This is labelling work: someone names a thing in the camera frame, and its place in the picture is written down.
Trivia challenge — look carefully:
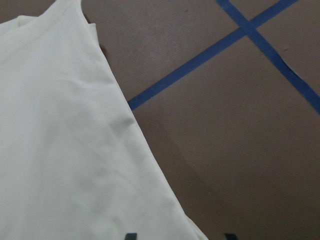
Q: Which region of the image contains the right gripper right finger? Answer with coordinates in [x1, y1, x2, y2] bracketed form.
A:
[224, 233, 238, 240]

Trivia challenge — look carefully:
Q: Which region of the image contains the cream long-sleeve cat shirt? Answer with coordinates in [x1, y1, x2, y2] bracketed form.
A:
[0, 0, 206, 240]

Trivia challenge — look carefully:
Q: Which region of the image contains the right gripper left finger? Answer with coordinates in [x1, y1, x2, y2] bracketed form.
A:
[124, 233, 137, 240]

